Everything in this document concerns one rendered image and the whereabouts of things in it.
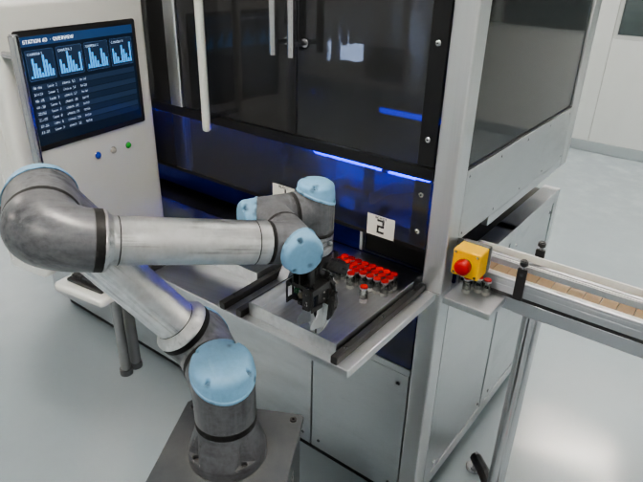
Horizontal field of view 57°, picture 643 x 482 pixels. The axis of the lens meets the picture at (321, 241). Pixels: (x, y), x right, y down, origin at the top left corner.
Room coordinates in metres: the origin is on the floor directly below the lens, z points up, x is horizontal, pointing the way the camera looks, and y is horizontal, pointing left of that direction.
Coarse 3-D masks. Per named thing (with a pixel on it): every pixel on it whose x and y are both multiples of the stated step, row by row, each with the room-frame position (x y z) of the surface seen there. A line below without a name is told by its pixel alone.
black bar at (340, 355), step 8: (416, 288) 1.30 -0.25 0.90; (424, 288) 1.32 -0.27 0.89; (408, 296) 1.26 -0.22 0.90; (416, 296) 1.29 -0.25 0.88; (400, 304) 1.22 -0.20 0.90; (408, 304) 1.25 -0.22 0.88; (384, 312) 1.19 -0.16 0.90; (392, 312) 1.19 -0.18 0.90; (376, 320) 1.15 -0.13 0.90; (384, 320) 1.16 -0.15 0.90; (368, 328) 1.12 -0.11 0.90; (376, 328) 1.13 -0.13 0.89; (360, 336) 1.09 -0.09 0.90; (368, 336) 1.10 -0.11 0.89; (344, 344) 1.05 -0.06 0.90; (352, 344) 1.05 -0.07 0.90; (360, 344) 1.08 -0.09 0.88; (336, 352) 1.02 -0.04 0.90; (344, 352) 1.03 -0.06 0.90; (336, 360) 1.00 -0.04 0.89
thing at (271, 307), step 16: (288, 288) 1.30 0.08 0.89; (336, 288) 1.32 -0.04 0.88; (256, 304) 1.21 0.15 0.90; (272, 304) 1.23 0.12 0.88; (288, 304) 1.24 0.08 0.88; (352, 304) 1.24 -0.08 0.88; (368, 304) 1.25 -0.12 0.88; (384, 304) 1.20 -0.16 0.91; (272, 320) 1.15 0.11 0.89; (288, 320) 1.12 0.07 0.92; (336, 320) 1.17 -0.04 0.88; (352, 320) 1.17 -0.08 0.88; (368, 320) 1.14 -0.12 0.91; (304, 336) 1.09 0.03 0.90; (320, 336) 1.06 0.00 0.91; (336, 336) 1.11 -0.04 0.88; (352, 336) 1.09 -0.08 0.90
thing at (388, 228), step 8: (368, 216) 1.44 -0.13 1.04; (376, 216) 1.42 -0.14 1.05; (368, 224) 1.44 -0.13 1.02; (376, 224) 1.42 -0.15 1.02; (392, 224) 1.39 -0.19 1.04; (368, 232) 1.43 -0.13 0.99; (376, 232) 1.42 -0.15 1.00; (384, 232) 1.41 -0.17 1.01; (392, 232) 1.39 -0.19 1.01; (392, 240) 1.39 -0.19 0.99
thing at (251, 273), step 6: (228, 270) 1.39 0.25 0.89; (234, 270) 1.38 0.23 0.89; (240, 270) 1.37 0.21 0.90; (246, 270) 1.35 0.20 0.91; (252, 270) 1.40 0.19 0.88; (258, 270) 1.40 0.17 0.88; (264, 270) 1.35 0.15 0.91; (270, 270) 1.37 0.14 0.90; (240, 276) 1.37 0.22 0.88; (246, 276) 1.35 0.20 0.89; (252, 276) 1.34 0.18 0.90; (258, 276) 1.34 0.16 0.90
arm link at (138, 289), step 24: (24, 168) 0.88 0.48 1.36; (48, 168) 0.89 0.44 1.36; (72, 192) 0.84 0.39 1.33; (120, 288) 0.87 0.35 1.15; (144, 288) 0.89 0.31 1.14; (168, 288) 0.93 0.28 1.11; (144, 312) 0.88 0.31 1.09; (168, 312) 0.90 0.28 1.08; (192, 312) 0.94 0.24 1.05; (216, 312) 1.02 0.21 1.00; (168, 336) 0.90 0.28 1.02; (192, 336) 0.90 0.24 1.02; (216, 336) 0.92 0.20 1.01
